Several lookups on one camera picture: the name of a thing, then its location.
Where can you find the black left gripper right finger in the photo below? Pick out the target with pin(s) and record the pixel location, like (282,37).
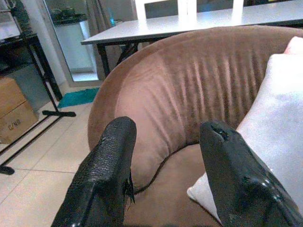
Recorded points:
(236,170)

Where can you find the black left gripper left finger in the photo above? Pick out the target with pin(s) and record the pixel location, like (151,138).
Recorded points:
(104,165)

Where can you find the white pillow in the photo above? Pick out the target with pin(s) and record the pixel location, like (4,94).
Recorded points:
(272,118)

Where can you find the teal floor mat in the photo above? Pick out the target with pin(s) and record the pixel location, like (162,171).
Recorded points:
(77,97)

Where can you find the brown velvet round sofa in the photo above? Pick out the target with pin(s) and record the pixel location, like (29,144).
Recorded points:
(180,89)

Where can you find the pink pillow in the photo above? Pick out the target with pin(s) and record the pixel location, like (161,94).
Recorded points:
(294,46)

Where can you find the brown cardboard box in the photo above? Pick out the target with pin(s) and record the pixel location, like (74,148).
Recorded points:
(14,111)

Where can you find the white cabinet with dark top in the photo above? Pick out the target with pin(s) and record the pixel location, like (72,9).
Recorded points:
(73,42)

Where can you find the beige curtain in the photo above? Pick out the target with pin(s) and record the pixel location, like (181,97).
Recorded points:
(100,16)

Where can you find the grey folding table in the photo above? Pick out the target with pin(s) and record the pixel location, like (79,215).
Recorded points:
(189,21)

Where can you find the green potted plant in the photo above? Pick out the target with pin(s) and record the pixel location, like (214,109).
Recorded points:
(64,11)

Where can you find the white chair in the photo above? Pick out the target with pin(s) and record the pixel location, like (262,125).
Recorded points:
(215,6)
(161,8)

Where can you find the black metal frame desk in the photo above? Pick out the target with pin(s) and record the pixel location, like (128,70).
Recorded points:
(35,78)

